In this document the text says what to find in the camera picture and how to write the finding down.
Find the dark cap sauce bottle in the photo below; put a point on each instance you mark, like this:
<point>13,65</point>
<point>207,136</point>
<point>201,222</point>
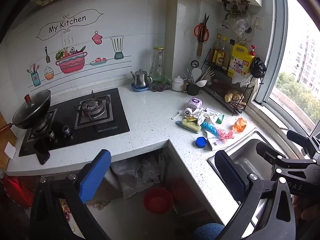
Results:
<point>228,57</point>

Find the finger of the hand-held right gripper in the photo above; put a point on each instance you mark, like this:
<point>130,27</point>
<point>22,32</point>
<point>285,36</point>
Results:
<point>296,135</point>
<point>267,152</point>

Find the blue round lid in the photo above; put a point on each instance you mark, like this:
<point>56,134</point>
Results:
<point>201,142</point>

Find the red plastic basin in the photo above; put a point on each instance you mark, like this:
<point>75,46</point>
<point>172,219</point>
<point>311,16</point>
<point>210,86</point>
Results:
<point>158,201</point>

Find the kitchen wall decal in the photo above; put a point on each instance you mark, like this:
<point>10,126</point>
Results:
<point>70,60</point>

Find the blue fabric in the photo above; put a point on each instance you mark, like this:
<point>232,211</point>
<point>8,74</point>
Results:
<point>207,232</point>

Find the person's right hand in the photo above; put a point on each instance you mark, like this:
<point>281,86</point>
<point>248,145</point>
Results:
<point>307,207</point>

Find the white wipe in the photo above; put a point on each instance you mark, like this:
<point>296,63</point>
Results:
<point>203,117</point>

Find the white lidded pot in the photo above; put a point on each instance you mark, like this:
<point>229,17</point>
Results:
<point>178,84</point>

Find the blue saucer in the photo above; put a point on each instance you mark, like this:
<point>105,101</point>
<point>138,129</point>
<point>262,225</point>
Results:
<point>140,89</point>

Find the white plastic bag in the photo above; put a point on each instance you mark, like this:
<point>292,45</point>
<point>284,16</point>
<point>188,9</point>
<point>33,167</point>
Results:
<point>248,81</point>

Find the white paper envelope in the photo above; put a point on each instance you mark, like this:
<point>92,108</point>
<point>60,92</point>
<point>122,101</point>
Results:
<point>217,145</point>

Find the crumpled clear plastic bags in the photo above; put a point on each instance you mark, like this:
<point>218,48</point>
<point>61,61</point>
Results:
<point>135,175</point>

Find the red bag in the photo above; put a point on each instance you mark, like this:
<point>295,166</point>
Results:
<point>17,187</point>

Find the red seasoning packet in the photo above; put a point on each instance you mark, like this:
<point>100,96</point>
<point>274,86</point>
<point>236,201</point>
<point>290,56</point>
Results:
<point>240,105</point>

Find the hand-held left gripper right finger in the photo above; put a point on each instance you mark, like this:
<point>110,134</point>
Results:
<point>228,172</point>

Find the steel ladle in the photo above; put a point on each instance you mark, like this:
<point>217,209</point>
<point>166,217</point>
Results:
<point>194,63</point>

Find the steel teapot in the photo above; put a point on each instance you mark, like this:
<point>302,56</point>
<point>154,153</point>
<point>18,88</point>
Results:
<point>140,78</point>

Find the water heater pipes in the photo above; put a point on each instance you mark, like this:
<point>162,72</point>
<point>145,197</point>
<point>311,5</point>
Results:
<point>235,7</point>

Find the black lidded wok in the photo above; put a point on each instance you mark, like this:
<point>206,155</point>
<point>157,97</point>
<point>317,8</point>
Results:
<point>32,110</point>

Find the orange jelly cup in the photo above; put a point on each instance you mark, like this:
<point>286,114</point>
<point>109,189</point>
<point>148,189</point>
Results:
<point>240,125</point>

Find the white square card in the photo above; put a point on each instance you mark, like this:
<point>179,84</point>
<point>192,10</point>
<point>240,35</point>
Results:
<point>10,150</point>

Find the steel wool scrubber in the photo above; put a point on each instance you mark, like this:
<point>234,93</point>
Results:
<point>160,88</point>

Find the bundle of chopsticks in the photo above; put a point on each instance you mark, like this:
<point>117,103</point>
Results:
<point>207,73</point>

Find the red cap bottle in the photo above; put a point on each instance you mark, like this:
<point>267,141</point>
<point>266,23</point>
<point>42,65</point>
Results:
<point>253,51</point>

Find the black glass gas stove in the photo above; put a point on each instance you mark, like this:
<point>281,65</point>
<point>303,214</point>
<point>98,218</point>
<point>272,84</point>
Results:
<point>120,122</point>

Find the glass carafe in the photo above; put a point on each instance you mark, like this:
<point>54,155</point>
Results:
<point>157,70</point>

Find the white green medicine box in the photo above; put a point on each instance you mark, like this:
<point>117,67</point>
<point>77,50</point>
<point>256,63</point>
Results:
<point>218,117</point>

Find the white rice paddle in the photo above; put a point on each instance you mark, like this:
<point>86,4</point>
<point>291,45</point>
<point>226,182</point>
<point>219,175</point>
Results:
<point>202,82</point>
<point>196,73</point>

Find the black plastic bag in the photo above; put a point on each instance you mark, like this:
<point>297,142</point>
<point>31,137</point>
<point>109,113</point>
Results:
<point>258,67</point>

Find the clear plastic bag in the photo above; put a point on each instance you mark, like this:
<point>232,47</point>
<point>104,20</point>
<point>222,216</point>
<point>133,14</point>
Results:
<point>240,26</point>

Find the purple label plastic bottle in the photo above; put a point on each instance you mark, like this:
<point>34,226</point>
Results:
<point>195,103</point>

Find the white wall socket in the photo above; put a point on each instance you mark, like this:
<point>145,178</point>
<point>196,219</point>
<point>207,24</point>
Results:
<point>258,21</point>

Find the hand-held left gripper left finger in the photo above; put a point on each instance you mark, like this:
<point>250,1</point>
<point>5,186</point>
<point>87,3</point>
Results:
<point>96,172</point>

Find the black phone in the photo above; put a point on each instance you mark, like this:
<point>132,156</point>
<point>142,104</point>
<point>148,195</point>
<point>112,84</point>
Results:
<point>42,155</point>

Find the apartment building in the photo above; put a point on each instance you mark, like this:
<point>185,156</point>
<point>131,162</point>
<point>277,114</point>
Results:
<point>307,55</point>

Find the yellow detergent jug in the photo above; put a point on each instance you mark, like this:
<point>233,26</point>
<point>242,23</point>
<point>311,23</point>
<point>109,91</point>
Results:
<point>241,62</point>

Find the white plastic spoon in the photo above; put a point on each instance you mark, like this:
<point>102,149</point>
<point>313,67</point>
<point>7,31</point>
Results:
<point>178,115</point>

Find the steel sink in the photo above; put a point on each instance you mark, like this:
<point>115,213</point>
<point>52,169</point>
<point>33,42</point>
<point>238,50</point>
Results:
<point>247,155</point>

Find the window frame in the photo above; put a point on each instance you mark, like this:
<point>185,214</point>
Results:
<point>275,55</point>

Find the yellow cap oil bottle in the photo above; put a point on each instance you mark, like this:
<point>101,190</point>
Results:
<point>222,55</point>

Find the green trees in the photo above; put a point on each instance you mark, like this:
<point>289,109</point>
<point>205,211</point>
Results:
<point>300,97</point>

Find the blue pink wrapper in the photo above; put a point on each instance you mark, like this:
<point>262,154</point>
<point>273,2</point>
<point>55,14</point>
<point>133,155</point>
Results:
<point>215,130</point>

